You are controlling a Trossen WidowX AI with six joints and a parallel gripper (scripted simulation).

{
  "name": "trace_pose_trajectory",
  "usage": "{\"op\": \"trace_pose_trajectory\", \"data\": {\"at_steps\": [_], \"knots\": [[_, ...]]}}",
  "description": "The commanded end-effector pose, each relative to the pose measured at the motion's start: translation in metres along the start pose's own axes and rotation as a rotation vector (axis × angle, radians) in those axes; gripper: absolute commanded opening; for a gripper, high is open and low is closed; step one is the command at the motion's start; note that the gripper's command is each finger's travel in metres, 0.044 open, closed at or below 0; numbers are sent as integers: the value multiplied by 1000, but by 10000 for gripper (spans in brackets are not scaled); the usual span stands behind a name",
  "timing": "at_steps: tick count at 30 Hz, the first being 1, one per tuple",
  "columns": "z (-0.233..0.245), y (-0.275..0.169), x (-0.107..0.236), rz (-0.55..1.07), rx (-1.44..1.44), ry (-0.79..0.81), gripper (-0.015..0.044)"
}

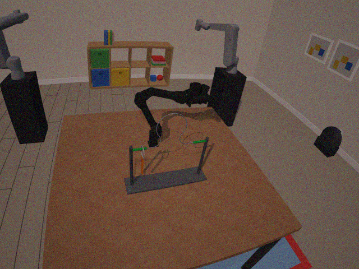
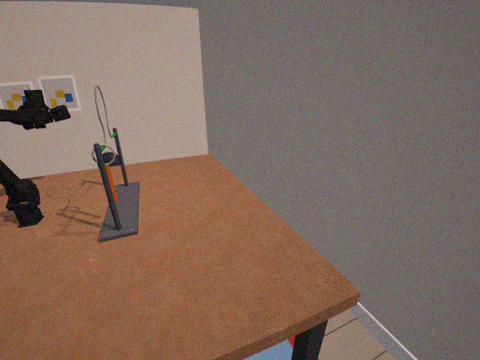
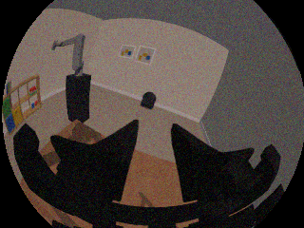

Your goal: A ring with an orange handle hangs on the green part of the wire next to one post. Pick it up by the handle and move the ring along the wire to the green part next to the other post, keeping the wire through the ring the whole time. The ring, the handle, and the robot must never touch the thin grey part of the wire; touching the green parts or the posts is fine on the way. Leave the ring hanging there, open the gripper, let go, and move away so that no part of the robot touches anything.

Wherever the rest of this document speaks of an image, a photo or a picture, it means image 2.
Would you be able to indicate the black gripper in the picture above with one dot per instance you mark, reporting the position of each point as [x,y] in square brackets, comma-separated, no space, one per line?
[58,113]

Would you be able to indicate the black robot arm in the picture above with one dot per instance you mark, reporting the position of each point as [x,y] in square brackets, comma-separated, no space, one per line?
[23,190]

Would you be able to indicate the orange handle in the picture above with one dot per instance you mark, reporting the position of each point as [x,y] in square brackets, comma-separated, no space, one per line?
[109,174]

